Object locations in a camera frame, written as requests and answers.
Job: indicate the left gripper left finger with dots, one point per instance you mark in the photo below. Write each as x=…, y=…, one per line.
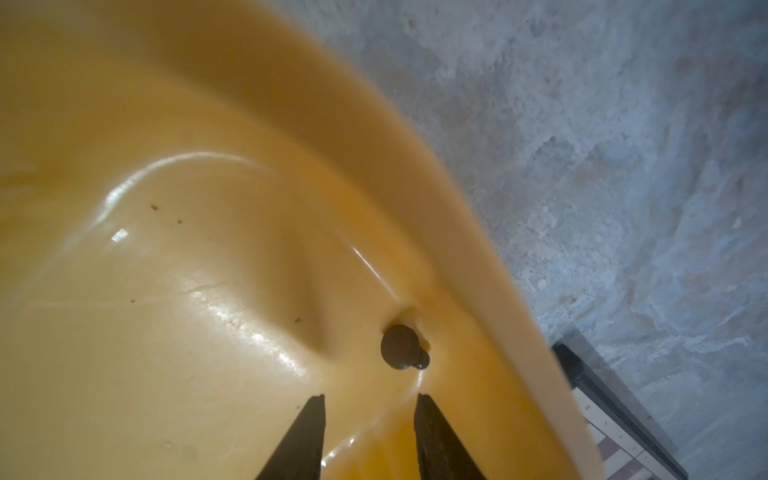
x=298, y=456

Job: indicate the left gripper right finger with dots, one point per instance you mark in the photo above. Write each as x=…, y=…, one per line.
x=440, y=453

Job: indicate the yellow plastic tray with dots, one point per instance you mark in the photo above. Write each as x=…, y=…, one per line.
x=207, y=219

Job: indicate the black chess pawn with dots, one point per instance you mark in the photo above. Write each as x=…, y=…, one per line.
x=401, y=349

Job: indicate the brown white chessboard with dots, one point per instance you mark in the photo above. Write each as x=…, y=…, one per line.
x=627, y=448

